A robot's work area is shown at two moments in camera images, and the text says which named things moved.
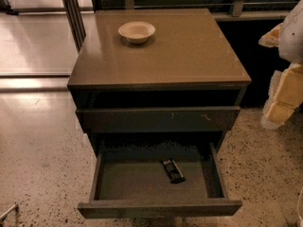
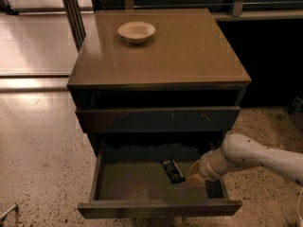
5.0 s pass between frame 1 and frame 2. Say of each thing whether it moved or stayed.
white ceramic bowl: stayed
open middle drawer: stayed
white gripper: moved
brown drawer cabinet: stayed
